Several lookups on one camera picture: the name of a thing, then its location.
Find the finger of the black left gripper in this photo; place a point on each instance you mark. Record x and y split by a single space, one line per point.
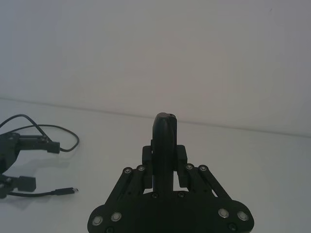
41 143
24 183

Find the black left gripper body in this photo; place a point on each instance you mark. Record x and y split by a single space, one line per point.
7 148

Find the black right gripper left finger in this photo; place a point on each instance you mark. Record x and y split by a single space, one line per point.
136 184

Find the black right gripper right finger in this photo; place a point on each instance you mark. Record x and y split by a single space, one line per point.
194 182

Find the white table cloth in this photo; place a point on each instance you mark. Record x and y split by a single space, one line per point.
243 170

